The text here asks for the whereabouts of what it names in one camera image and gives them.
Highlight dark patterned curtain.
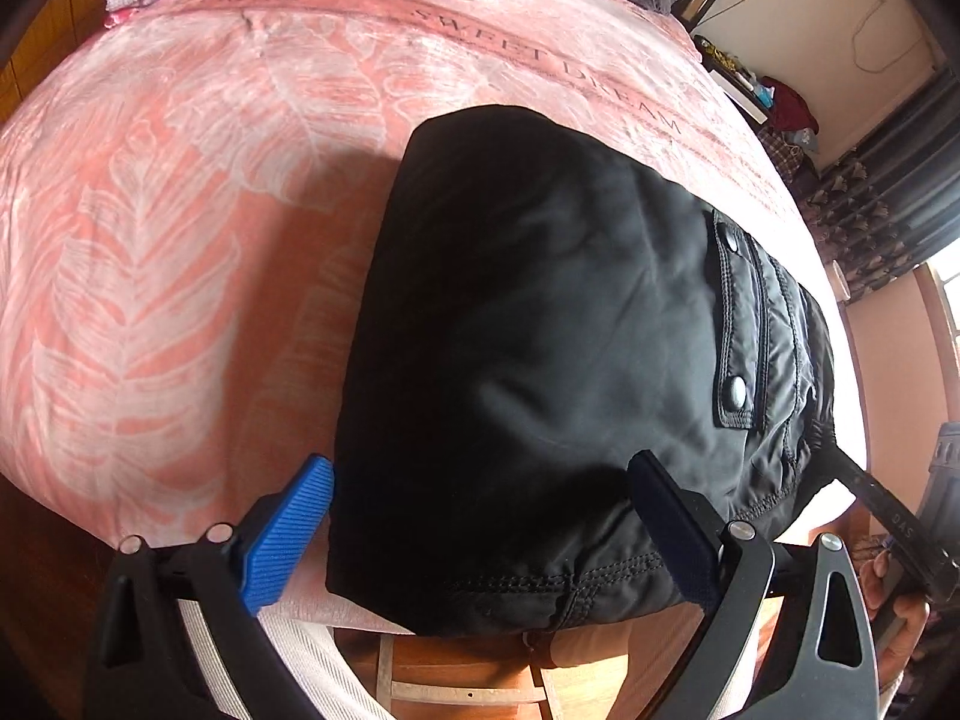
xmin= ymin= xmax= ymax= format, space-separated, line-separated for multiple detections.
xmin=797 ymin=67 xmax=958 ymax=301

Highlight black nightstand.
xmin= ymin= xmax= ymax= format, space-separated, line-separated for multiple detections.
xmin=693 ymin=34 xmax=770 ymax=128

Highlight pink bed with sheet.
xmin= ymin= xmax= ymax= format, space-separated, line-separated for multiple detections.
xmin=2 ymin=0 xmax=867 ymax=634

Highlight wooden wardrobe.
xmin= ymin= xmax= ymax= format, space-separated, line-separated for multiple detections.
xmin=0 ymin=0 xmax=186 ymax=125

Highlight black quilted pants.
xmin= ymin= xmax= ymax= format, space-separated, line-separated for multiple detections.
xmin=327 ymin=106 xmax=835 ymax=635

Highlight plaid cloth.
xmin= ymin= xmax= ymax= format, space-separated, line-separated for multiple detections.
xmin=757 ymin=127 xmax=805 ymax=184

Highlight person right hand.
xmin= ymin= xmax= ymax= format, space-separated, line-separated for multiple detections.
xmin=859 ymin=551 xmax=929 ymax=689

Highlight dark red clothes pile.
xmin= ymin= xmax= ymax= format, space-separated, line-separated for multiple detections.
xmin=760 ymin=76 xmax=820 ymax=133

